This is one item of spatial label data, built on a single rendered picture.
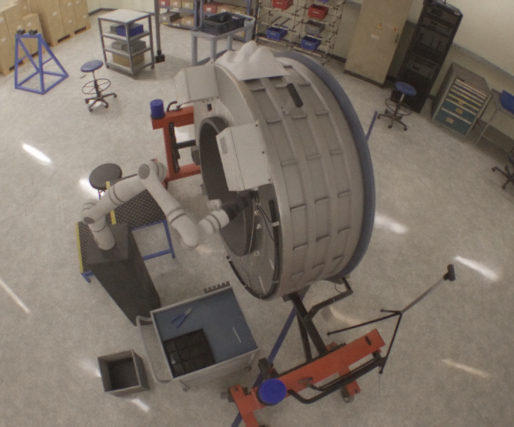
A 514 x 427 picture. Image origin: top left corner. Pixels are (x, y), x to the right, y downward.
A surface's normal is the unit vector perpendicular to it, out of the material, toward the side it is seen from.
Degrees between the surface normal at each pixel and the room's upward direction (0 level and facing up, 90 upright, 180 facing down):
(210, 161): 70
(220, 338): 0
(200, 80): 55
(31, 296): 0
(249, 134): 43
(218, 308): 0
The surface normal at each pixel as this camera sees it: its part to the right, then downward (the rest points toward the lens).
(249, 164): 0.34, 0.07
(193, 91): 0.39, 0.27
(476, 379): 0.10, -0.60
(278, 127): 0.25, -0.25
